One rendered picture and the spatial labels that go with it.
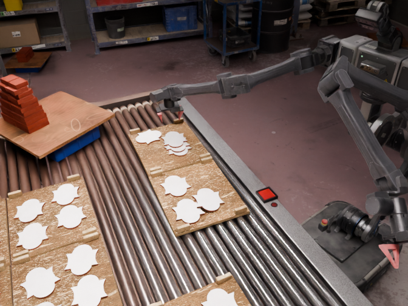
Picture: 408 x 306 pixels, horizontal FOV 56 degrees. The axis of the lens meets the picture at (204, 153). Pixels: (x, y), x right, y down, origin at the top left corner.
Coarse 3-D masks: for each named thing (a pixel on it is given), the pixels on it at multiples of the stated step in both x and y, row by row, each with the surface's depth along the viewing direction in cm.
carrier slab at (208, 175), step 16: (160, 176) 190; (192, 176) 190; (208, 176) 189; (224, 176) 189; (160, 192) 180; (192, 192) 180; (224, 192) 180; (224, 208) 171; (176, 224) 164; (192, 224) 164; (208, 224) 164
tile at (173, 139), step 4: (168, 132) 216; (172, 132) 216; (176, 132) 216; (168, 136) 213; (172, 136) 213; (176, 136) 213; (180, 136) 213; (164, 140) 211; (168, 140) 210; (172, 140) 210; (176, 140) 210; (180, 140) 210; (184, 140) 210; (164, 144) 207; (168, 144) 208; (172, 144) 207; (176, 144) 207; (180, 144) 206
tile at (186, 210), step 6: (180, 204) 173; (186, 204) 172; (192, 204) 172; (174, 210) 170; (180, 210) 169; (186, 210) 169; (192, 210) 169; (198, 210) 169; (180, 216) 166; (186, 216) 166; (192, 216) 166; (198, 216) 166; (186, 222) 164; (192, 222) 164
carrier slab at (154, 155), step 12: (180, 132) 222; (192, 132) 221; (132, 144) 215; (144, 144) 212; (156, 144) 212; (192, 144) 212; (144, 156) 204; (156, 156) 204; (168, 156) 203; (192, 156) 203; (144, 168) 196; (168, 168) 195
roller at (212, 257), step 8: (128, 112) 245; (128, 120) 238; (136, 128) 229; (192, 232) 164; (200, 232) 163; (200, 240) 159; (208, 248) 155; (208, 256) 153; (216, 256) 152; (216, 264) 149; (216, 272) 148; (224, 272) 146
